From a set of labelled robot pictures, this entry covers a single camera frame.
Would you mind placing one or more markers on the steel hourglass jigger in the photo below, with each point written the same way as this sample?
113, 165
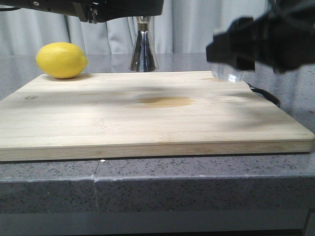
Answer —
144, 57

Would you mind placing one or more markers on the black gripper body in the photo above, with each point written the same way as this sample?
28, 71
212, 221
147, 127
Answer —
86, 12
286, 35

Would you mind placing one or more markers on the yellow lemon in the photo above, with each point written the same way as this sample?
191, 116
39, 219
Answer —
61, 60

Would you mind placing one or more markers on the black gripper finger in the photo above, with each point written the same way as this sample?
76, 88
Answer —
107, 10
234, 46

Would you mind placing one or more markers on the wooden cutting board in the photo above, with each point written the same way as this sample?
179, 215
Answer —
142, 114

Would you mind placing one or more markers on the clear glass beaker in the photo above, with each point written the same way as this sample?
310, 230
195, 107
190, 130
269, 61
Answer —
227, 73

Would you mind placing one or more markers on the grey curtain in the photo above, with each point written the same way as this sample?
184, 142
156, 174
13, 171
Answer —
185, 26

